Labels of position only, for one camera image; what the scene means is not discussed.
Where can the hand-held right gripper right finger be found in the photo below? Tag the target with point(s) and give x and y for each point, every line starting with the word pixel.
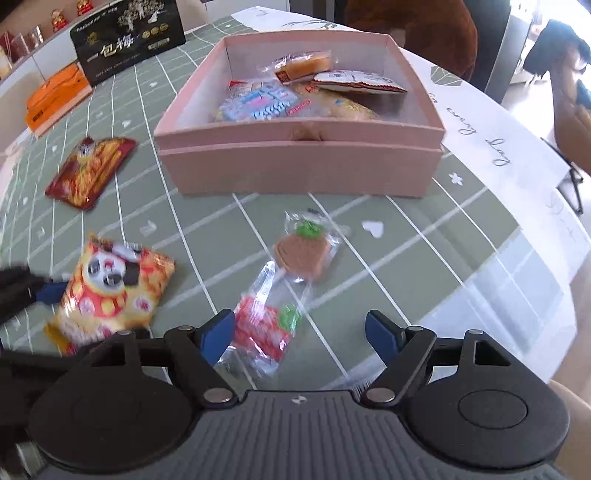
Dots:
pixel 381 332

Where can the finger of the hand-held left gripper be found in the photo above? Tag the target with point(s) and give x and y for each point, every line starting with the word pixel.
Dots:
pixel 27 364
pixel 48 291

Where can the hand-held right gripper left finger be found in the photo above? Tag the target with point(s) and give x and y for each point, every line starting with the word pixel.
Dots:
pixel 217 334

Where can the clear packet red label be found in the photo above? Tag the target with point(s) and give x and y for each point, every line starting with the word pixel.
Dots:
pixel 261 330

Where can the yellow panda snack packet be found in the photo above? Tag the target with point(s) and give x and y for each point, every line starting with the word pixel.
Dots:
pixel 111 290

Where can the pink cardboard box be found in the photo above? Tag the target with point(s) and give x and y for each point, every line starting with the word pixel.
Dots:
pixel 300 157

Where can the blue cartoon snack packet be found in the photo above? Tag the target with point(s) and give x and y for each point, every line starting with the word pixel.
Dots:
pixel 258 101

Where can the white snack packet red edges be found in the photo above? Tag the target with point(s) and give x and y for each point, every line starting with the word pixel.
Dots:
pixel 358 83

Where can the bread packet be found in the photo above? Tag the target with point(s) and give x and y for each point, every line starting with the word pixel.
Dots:
pixel 300 64

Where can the brown cookie lollipop packet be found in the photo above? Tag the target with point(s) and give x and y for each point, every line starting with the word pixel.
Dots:
pixel 304 251

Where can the orange box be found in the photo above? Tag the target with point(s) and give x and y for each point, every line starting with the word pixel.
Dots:
pixel 55 99

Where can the long yellow stick packet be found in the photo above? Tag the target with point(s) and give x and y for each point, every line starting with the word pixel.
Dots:
pixel 341 106

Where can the white printed tablecloth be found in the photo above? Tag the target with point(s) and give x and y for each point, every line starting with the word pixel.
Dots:
pixel 508 138

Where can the black printed box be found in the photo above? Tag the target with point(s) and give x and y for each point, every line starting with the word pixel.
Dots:
pixel 127 41

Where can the black legged chair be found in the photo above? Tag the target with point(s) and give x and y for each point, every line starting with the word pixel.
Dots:
pixel 570 138

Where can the red gold figurine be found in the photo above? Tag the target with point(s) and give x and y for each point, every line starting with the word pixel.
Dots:
pixel 58 21
pixel 84 7

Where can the brown chair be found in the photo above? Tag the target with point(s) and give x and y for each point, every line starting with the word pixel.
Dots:
pixel 415 27

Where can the dark cloth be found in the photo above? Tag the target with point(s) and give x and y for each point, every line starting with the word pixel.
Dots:
pixel 556 46

